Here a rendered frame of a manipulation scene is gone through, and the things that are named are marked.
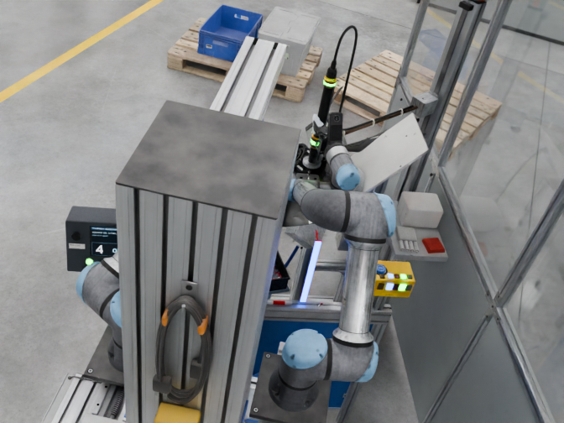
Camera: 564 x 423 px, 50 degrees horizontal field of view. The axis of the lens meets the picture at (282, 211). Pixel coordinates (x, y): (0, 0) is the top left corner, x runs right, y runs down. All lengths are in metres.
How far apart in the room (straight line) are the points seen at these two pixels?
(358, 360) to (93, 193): 2.66
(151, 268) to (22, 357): 2.27
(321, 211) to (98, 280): 0.67
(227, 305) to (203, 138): 0.29
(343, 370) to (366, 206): 0.46
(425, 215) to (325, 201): 1.18
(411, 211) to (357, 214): 1.11
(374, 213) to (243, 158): 0.71
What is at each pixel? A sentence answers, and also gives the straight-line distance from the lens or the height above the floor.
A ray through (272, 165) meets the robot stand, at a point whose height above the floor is 2.03.
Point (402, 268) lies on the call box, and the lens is 2.27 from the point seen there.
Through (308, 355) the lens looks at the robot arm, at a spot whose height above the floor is 1.27.
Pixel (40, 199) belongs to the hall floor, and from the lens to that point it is 4.04.
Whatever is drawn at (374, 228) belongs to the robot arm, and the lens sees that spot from 1.64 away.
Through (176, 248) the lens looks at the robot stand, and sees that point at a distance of 0.98.
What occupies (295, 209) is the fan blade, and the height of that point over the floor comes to 1.18.
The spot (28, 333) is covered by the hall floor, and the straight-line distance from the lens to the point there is 3.34.
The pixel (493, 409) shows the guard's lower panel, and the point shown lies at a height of 0.73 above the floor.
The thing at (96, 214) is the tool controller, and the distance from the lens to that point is 2.05.
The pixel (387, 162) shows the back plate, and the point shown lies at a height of 1.23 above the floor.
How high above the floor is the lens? 2.62
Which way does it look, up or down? 41 degrees down
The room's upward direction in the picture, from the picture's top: 11 degrees clockwise
